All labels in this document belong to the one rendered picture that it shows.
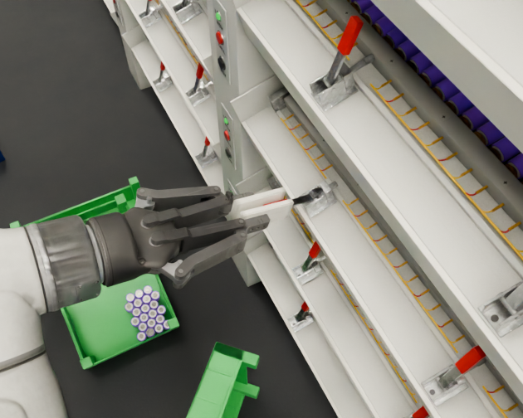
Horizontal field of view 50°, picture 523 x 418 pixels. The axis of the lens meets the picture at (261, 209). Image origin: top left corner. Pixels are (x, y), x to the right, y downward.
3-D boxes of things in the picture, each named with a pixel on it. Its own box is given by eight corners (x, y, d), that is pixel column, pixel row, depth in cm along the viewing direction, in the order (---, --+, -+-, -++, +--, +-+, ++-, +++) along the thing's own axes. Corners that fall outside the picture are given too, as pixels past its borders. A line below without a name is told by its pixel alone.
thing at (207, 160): (232, 227, 123) (212, 199, 111) (138, 59, 154) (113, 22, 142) (312, 179, 123) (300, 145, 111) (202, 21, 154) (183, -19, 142)
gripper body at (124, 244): (81, 244, 64) (159, 224, 68) (105, 305, 60) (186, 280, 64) (80, 201, 59) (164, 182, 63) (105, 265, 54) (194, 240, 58)
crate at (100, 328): (178, 327, 122) (180, 325, 114) (87, 368, 117) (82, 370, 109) (125, 202, 126) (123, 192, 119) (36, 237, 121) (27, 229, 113)
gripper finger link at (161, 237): (149, 231, 60) (152, 242, 59) (245, 213, 65) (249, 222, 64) (147, 252, 63) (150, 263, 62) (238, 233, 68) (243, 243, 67)
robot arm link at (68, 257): (51, 328, 58) (109, 311, 61) (44, 281, 51) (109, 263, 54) (29, 260, 62) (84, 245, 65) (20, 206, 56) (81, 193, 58)
